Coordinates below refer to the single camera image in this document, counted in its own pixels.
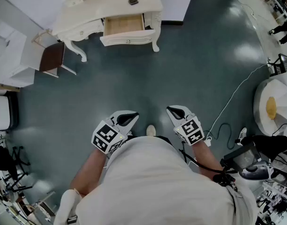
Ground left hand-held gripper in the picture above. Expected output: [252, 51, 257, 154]
[91, 110, 140, 155]

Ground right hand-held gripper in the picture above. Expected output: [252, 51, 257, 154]
[166, 105, 205, 147]

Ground wooden drawer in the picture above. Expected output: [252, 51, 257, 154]
[99, 13, 157, 47]

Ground person's right forearm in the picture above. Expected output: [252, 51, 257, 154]
[191, 141, 225, 173]

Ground person's left forearm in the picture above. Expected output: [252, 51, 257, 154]
[69, 146, 111, 196]

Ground white dressing table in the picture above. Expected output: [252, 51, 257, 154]
[51, 0, 164, 63]

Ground person's pale shoe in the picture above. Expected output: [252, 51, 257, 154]
[145, 124, 157, 137]

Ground person's white shirt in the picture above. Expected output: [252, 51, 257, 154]
[53, 135, 259, 225]

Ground black body-mounted device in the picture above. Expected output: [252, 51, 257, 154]
[212, 141, 272, 192]

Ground yellow cushion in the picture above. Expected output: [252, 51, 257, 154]
[266, 97, 277, 120]

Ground brown-seated white chair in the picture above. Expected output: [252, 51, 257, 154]
[31, 29, 77, 79]

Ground black equipment crate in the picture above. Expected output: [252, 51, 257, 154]
[266, 53, 287, 77]

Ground white box appliance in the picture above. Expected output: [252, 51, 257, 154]
[0, 94, 20, 133]

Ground metal equipment shelf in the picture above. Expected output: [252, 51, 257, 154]
[256, 179, 287, 225]

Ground black folding stand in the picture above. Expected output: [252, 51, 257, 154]
[0, 145, 34, 194]

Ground white shelf unit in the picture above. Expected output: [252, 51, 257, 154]
[0, 16, 37, 89]

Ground white office desks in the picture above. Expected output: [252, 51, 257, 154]
[250, 0, 287, 24]

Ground white floor cable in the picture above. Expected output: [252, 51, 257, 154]
[203, 63, 269, 148]

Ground black floor cable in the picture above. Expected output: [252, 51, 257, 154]
[212, 122, 239, 150]

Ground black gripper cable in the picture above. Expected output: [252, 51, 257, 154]
[178, 148, 228, 174]

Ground white extension cable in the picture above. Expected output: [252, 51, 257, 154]
[242, 3, 278, 21]

